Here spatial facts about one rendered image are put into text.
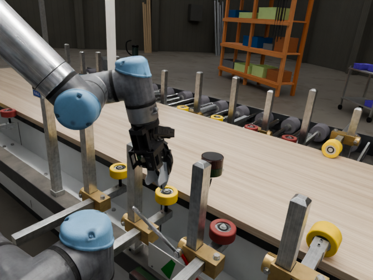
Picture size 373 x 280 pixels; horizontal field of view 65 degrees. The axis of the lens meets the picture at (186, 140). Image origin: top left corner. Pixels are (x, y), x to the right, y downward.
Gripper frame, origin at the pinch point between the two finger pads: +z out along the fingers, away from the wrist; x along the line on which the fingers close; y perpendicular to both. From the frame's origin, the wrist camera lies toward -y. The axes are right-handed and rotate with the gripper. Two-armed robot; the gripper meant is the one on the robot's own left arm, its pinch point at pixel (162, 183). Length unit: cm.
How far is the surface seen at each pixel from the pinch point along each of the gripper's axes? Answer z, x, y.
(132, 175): 0.9, -12.4, -3.8
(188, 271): 18.1, 9.7, 12.9
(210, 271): 21.5, 14.0, 8.9
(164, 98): 18, -63, -133
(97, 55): -14, -134, -161
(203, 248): 18.3, 11.1, 4.2
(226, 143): 22, 1, -68
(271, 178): 23, 25, -41
